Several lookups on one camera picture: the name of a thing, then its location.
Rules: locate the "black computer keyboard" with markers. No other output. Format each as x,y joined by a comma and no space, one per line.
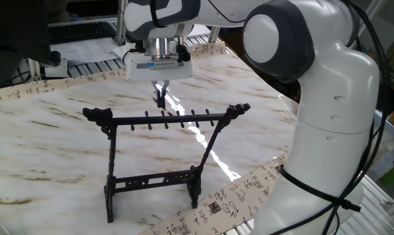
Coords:
80,32

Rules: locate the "beige calligraphy paper scroll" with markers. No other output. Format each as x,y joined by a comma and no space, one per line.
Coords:
216,209

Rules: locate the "glossy marble pattern sheet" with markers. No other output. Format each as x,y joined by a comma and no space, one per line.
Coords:
53,147

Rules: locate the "black wooden pen rack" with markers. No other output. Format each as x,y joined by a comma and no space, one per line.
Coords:
134,120

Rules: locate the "black computer monitor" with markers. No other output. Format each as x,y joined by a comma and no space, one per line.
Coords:
13,32

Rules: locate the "white tissue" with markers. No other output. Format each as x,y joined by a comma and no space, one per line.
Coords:
120,52

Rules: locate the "white bracket black knob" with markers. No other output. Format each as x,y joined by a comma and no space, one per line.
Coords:
56,70

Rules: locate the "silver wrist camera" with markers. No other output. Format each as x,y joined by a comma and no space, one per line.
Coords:
160,64

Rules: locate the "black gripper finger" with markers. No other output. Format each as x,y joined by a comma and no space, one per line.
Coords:
164,96
158,96

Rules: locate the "printed paper stack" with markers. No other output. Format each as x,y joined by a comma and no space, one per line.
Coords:
85,50

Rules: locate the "brown calligraphy brush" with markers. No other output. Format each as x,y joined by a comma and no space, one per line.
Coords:
161,105

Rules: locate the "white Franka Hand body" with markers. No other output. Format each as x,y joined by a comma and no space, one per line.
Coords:
141,74

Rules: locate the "aluminium frame post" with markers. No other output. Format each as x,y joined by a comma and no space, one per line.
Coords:
121,26
214,35

